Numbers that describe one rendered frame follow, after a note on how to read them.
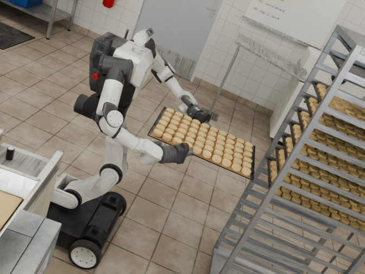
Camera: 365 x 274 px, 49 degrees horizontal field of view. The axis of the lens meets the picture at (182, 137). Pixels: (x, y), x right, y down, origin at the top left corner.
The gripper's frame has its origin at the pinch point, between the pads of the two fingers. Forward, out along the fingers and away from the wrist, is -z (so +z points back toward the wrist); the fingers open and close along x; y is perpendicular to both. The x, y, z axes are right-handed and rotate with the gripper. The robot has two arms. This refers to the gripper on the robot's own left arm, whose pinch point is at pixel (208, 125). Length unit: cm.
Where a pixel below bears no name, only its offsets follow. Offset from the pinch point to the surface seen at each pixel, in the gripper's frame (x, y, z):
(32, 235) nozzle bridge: 18, -132, -78
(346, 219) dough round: -3, 37, -86
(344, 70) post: 70, -1, -60
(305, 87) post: 45, 30, -28
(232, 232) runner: -68, 33, -32
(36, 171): -16, -105, -12
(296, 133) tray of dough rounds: 24, 21, -43
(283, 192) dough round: -5, 14, -58
